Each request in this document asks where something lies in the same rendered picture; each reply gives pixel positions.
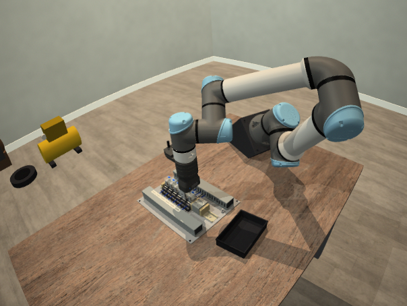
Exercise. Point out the grey relay panel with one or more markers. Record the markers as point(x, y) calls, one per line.
point(189, 220)

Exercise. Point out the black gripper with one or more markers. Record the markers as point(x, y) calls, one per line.
point(187, 168)

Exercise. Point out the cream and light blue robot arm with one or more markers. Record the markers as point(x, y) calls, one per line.
point(337, 116)

